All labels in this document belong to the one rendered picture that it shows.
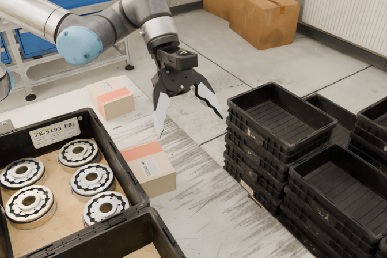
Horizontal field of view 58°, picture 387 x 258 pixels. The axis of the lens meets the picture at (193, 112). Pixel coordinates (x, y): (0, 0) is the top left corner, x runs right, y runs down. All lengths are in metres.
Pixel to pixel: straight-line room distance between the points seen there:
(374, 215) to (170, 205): 0.85
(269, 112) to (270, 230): 0.85
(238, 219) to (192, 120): 1.52
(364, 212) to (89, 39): 1.22
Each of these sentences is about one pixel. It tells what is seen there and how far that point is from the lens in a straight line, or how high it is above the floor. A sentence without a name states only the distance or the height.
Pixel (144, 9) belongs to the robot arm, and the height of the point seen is 1.24.
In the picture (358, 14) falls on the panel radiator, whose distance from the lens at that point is 3.34.
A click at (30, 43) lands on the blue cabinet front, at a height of 0.43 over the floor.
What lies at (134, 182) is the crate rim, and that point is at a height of 0.92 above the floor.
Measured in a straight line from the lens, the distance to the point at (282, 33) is 3.49.
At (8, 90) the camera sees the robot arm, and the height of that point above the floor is 0.88.
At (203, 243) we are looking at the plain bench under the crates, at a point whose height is 0.70.
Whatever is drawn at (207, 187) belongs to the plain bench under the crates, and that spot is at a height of 0.70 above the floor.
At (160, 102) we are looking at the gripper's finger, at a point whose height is 1.10.
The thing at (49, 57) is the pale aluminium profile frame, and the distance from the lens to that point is 2.81.
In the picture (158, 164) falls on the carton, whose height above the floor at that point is 0.78.
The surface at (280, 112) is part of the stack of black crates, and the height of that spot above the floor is 0.49.
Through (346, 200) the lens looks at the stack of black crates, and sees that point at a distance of 1.57.
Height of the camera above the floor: 1.50
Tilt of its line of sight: 37 degrees down
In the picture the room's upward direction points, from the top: straight up
